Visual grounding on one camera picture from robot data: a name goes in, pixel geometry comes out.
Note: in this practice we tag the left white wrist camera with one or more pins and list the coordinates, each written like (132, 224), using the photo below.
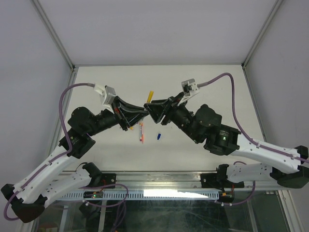
(107, 95)

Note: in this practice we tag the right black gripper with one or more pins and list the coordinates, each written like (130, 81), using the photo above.
(158, 109)

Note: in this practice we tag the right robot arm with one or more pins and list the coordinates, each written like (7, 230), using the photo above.
(283, 165)

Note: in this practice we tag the orange highlighter pen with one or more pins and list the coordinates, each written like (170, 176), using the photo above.
(142, 133)

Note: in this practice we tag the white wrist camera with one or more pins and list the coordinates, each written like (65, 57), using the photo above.
(107, 95)
(190, 89)

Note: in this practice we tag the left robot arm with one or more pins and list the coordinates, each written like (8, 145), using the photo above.
(31, 196)

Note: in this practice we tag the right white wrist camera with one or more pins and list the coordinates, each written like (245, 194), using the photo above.
(190, 89)

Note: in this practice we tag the short yellow pen cap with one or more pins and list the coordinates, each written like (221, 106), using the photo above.
(150, 96)

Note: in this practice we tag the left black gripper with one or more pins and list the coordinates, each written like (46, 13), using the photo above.
(127, 114)

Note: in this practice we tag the perforated cable duct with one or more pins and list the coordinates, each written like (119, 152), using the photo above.
(148, 194)

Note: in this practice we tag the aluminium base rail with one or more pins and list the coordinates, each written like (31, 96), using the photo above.
(182, 180)

